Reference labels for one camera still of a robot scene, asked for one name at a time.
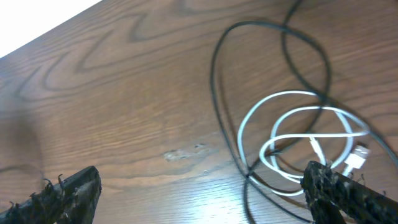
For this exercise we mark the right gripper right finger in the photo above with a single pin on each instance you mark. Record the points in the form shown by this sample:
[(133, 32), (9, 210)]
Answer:
[(328, 193)]

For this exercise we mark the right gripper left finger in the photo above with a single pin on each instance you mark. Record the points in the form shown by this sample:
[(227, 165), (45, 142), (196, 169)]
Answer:
[(72, 200)]

